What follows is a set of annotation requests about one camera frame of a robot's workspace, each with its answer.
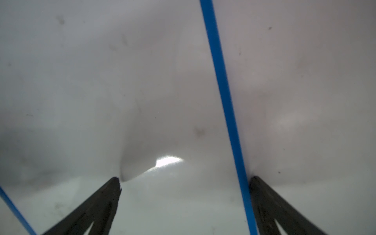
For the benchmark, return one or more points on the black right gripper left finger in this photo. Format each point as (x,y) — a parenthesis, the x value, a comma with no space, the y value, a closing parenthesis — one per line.
(95,214)

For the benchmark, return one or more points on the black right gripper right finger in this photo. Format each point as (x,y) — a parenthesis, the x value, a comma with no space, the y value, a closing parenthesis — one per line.
(270,209)

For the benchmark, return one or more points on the blue-framed whiteboard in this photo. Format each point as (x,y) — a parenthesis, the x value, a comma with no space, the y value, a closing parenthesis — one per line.
(92,90)

